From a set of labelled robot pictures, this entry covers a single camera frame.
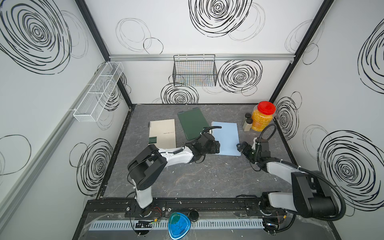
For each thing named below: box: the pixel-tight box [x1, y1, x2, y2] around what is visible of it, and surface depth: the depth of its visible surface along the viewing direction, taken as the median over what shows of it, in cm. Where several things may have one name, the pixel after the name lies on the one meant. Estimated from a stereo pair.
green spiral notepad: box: [177, 107, 209, 141], surface depth 115 cm
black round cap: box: [188, 209, 200, 222], surface depth 65 cm
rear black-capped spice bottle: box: [245, 112, 252, 120], surface depth 103 cm
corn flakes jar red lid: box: [251, 101, 276, 132], surface depth 98 cm
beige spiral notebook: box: [148, 119, 177, 149], surface depth 104 cm
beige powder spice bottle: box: [242, 118, 253, 132], surface depth 101 cm
